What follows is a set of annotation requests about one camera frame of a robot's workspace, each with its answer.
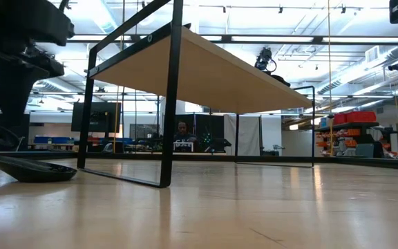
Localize wooden shelf riser black legs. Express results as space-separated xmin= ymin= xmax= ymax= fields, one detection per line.
xmin=77 ymin=0 xmax=316 ymax=190

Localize black teardrop plate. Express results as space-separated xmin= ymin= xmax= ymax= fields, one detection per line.
xmin=0 ymin=153 xmax=78 ymax=183

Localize black partition panel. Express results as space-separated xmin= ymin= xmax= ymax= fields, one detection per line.
xmin=0 ymin=111 xmax=30 ymax=142

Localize black monitor screen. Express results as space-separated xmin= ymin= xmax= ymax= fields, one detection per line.
xmin=70 ymin=102 xmax=122 ymax=133

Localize storage rack with bins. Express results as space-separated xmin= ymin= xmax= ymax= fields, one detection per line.
xmin=314 ymin=120 xmax=398 ymax=158

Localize black overhead crossbeam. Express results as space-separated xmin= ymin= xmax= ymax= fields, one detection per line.
xmin=66 ymin=33 xmax=398 ymax=45

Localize blue storage bins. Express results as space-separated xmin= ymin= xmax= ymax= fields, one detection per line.
xmin=33 ymin=136 xmax=75 ymax=145

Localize black backdrop board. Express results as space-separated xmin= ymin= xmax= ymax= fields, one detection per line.
xmin=173 ymin=113 xmax=226 ymax=153

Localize person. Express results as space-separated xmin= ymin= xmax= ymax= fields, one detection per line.
xmin=173 ymin=120 xmax=200 ymax=152

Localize white hanging curtain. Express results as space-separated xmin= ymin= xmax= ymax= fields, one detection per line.
xmin=223 ymin=115 xmax=263 ymax=156

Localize red storage bin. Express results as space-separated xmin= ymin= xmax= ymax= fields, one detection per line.
xmin=333 ymin=110 xmax=377 ymax=125

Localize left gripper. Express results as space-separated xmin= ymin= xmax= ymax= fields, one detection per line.
xmin=0 ymin=0 xmax=75 ymax=122

